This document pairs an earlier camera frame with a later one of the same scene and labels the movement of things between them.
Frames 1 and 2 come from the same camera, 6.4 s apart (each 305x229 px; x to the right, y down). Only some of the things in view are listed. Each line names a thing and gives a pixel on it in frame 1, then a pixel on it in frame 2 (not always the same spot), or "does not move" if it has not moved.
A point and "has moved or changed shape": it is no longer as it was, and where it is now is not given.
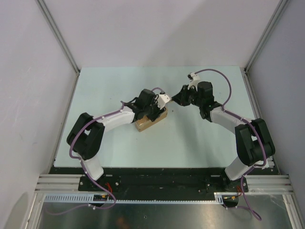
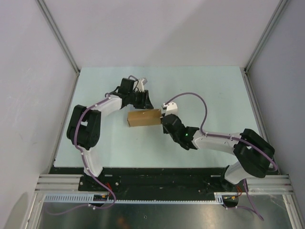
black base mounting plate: x=158 y=180 does not move
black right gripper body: x=194 y=98 -> x=165 y=130
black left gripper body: x=153 y=111 -> x=139 y=99
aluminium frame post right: x=279 y=9 does not move
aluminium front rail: x=58 y=183 does not move
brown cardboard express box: x=145 y=122 has moved or changed shape
